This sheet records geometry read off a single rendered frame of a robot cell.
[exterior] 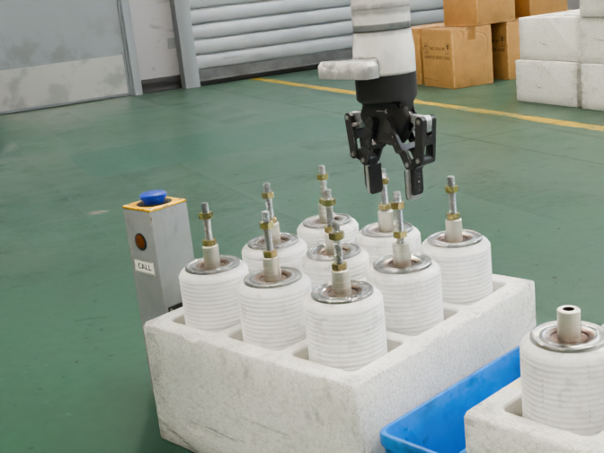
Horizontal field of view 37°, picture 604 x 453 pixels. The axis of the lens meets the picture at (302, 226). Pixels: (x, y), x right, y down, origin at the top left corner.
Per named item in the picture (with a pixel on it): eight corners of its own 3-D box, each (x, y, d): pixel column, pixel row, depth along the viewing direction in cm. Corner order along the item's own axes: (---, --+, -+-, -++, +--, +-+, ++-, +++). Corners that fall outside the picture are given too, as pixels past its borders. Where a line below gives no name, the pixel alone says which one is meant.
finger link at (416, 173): (405, 154, 110) (408, 194, 111) (423, 155, 107) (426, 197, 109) (414, 152, 111) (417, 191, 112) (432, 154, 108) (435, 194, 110)
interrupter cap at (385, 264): (403, 280, 111) (402, 275, 111) (360, 269, 117) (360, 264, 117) (444, 263, 116) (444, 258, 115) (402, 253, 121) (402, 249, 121)
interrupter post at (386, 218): (376, 231, 133) (374, 209, 132) (391, 228, 134) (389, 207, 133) (382, 235, 131) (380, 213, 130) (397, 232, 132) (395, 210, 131)
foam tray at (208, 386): (368, 529, 104) (355, 386, 99) (160, 439, 131) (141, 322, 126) (539, 397, 131) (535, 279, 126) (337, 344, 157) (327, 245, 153)
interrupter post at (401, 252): (402, 270, 115) (400, 245, 114) (389, 267, 116) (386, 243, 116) (415, 265, 116) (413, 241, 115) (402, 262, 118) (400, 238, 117)
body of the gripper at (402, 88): (431, 63, 109) (436, 139, 111) (382, 63, 116) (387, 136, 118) (387, 71, 105) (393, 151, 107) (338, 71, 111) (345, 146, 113)
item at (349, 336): (332, 456, 107) (316, 313, 102) (307, 421, 116) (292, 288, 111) (406, 437, 110) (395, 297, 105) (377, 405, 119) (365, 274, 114)
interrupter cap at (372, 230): (354, 230, 135) (353, 226, 135) (401, 222, 137) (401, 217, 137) (371, 243, 128) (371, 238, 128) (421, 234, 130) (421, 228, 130)
